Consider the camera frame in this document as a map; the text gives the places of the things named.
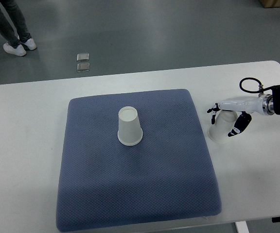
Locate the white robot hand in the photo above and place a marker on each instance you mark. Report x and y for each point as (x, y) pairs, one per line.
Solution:
(246, 105)

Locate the white paper cup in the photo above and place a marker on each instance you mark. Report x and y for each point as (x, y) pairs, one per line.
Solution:
(129, 130)
(224, 122)

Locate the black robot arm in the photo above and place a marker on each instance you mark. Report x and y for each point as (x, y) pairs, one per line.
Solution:
(267, 103)

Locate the white paper cup on mat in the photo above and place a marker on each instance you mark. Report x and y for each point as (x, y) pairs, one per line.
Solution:
(129, 130)

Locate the white table leg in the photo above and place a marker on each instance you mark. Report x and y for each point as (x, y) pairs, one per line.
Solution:
(241, 227)

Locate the cardboard box corner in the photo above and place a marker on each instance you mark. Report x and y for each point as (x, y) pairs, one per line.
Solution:
(270, 3)

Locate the blue textured cushion mat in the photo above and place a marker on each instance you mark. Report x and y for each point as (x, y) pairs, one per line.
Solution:
(168, 175)

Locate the upper metal floor plate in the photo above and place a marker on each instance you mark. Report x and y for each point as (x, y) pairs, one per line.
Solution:
(82, 57)

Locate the person in grey jeans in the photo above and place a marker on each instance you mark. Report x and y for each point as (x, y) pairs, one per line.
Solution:
(13, 29)

